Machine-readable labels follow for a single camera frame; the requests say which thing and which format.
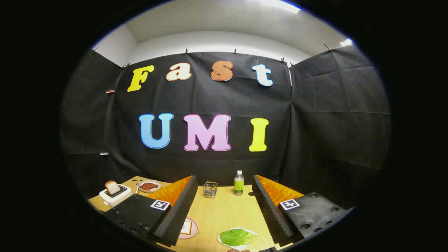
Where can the green label plastic bottle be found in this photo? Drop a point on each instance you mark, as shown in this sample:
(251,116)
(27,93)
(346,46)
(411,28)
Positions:
(239,185)

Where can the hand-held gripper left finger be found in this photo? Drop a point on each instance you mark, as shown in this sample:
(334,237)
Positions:
(178,213)

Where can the black backdrop cloth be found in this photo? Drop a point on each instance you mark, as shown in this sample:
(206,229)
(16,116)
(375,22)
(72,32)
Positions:
(210,98)

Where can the ceiling light panel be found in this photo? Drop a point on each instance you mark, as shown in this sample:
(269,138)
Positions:
(346,42)

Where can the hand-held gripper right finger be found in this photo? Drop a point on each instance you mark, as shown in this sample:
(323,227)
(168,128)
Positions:
(271,213)

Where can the brown cooked meat piece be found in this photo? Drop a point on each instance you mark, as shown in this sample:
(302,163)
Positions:
(148,186)

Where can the pink round plate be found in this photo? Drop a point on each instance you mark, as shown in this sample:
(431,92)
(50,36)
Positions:
(194,229)

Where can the green lettuce leaf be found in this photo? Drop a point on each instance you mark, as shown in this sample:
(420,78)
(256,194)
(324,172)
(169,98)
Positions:
(238,237)

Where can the white round plate with meat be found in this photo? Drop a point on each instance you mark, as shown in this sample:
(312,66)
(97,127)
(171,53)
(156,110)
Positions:
(157,182)

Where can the square white bread slice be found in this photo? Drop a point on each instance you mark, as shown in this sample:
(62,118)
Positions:
(186,228)

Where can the toasted bread slice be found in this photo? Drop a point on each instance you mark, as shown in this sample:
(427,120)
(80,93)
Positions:
(112,188)

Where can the white flat plate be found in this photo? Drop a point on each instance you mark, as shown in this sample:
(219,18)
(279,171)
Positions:
(229,247)

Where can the white toaster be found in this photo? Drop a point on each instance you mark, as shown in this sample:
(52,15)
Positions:
(112,201)

